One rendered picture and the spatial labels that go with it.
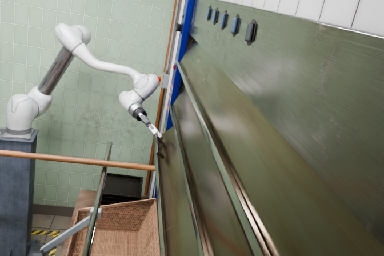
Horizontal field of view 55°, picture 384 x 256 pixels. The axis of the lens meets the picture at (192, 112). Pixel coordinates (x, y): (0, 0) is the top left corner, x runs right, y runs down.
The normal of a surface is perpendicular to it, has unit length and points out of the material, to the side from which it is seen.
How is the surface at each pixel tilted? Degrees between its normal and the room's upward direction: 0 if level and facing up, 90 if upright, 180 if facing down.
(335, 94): 90
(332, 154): 90
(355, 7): 90
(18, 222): 90
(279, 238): 70
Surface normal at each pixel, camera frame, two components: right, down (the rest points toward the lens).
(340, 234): -0.86, -0.44
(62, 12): 0.12, 0.33
